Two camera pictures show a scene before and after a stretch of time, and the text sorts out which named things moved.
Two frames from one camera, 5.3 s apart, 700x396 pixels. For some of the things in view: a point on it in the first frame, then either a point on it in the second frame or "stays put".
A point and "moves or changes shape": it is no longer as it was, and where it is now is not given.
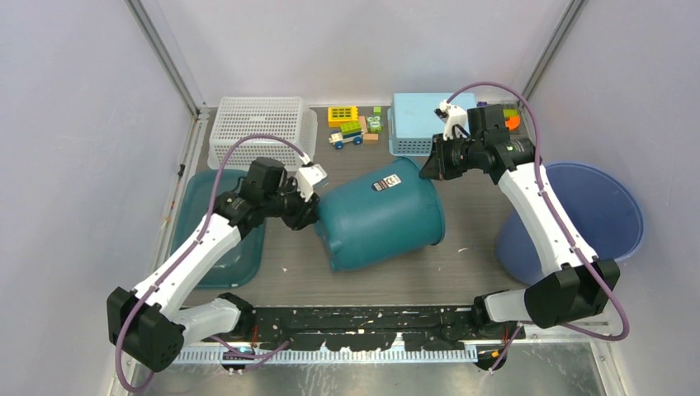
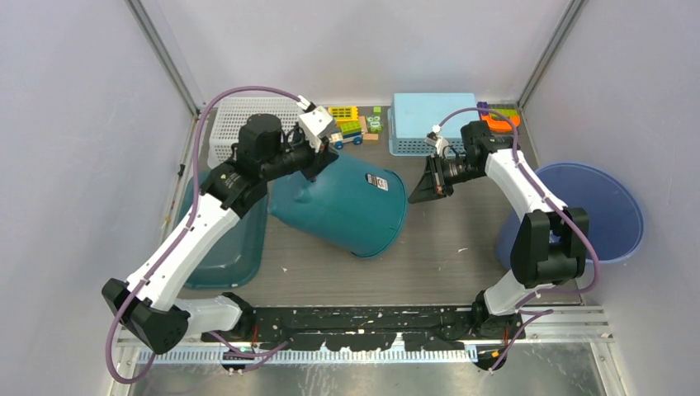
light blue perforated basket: [413, 120] stays put
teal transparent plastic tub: [240, 265] stays put
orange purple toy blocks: [512, 120] stays put
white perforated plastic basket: [286, 117] stays put
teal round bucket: [383, 214] moves or changes shape
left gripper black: [306, 213] → [319, 161]
